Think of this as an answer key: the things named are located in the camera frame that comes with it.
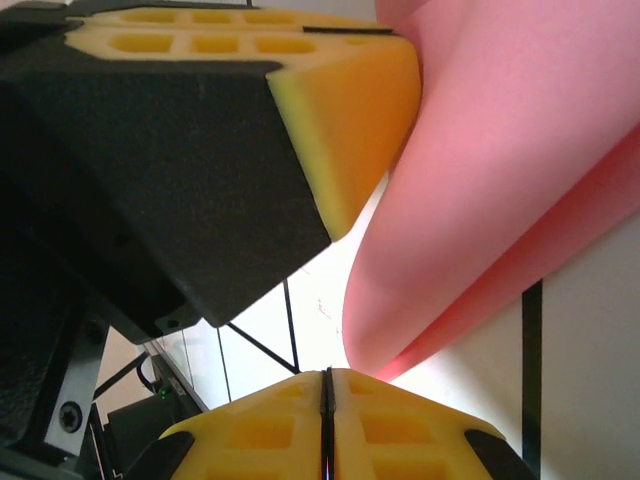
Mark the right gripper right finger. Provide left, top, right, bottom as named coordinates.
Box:
left=327, top=367, right=537, bottom=480

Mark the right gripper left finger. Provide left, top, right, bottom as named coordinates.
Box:
left=126, top=368, right=328, bottom=480

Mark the pink paper sheet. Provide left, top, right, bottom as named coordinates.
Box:
left=341, top=0, right=640, bottom=380

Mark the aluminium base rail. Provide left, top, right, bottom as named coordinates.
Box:
left=142, top=337, right=214, bottom=416

